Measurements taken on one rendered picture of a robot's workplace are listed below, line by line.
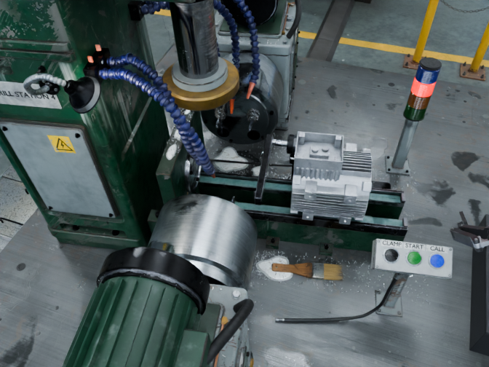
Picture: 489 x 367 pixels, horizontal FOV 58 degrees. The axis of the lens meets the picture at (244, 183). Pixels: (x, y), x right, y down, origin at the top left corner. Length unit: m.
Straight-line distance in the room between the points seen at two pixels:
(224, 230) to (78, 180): 0.41
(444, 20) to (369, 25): 0.65
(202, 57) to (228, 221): 0.36
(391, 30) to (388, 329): 3.08
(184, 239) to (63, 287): 0.55
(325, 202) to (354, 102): 0.77
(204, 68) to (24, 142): 0.46
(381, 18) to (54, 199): 3.40
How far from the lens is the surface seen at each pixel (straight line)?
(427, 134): 1.80
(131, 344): 0.65
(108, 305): 0.70
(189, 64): 1.01
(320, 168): 1.15
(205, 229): 0.97
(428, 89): 1.41
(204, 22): 0.96
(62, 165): 1.17
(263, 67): 1.42
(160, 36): 3.96
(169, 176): 1.11
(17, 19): 0.93
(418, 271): 1.09
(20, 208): 2.21
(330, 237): 1.34
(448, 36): 4.09
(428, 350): 1.30
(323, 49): 3.64
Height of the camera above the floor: 1.94
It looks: 49 degrees down
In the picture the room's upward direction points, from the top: 3 degrees counter-clockwise
